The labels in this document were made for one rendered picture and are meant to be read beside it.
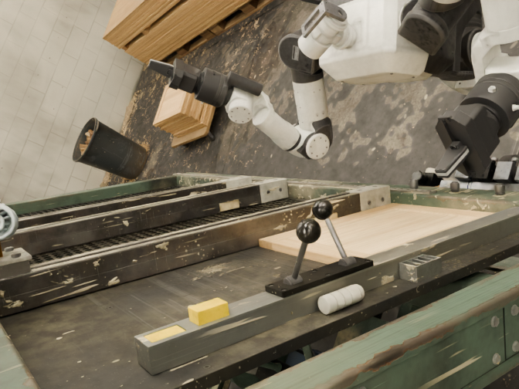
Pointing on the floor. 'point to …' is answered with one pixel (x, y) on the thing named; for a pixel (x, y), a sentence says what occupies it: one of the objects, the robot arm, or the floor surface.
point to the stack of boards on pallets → (172, 25)
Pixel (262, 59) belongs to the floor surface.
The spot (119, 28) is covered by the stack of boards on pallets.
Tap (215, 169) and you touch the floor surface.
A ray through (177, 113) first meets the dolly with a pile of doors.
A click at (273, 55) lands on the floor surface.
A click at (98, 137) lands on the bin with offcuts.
